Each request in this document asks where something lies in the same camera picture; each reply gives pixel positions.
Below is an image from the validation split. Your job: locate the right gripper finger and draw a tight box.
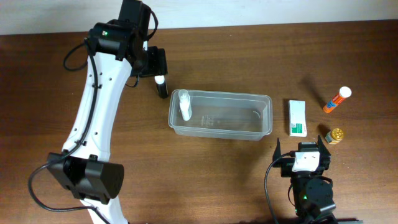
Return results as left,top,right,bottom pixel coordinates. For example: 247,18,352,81
272,138,281,162
317,135,331,157

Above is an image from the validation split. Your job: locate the orange vitamin tube white cap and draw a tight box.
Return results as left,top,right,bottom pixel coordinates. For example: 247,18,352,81
323,86,352,113

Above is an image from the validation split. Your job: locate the black bottle white cap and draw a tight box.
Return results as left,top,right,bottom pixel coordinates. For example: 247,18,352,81
154,75,169,99

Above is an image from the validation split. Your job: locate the clear white tube bottle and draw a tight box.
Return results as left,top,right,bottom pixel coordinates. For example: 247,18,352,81
178,90,192,121

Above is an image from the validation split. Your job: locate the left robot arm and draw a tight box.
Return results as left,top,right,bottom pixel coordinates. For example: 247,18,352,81
47,0,168,223

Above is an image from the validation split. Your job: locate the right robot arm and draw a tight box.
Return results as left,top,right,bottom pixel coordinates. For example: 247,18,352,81
270,137,337,223

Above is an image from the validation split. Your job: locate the clear plastic container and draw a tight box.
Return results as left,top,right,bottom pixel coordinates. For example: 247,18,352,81
168,89,272,141

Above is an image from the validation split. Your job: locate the small gold lid jar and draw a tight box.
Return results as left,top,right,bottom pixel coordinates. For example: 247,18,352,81
325,128,344,144

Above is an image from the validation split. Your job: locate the white green medicine box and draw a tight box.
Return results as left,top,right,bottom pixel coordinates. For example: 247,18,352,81
289,100,308,137

